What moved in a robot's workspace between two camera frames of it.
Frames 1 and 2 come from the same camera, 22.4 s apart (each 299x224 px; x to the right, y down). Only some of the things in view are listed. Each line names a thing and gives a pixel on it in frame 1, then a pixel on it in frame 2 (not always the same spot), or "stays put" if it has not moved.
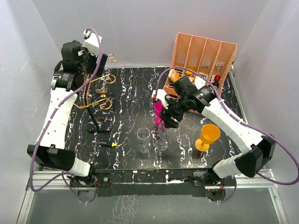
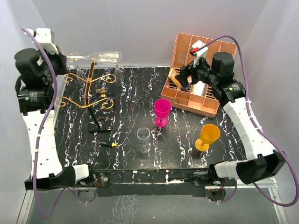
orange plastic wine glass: [209, 134] stays put
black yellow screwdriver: [108, 143] stays put
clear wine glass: [143, 136] stays put
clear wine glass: [186, 126] -> [119, 75]
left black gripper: [94, 59] -> [61, 59]
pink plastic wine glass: [158, 108] stays put
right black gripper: [169, 122] -> [186, 71]
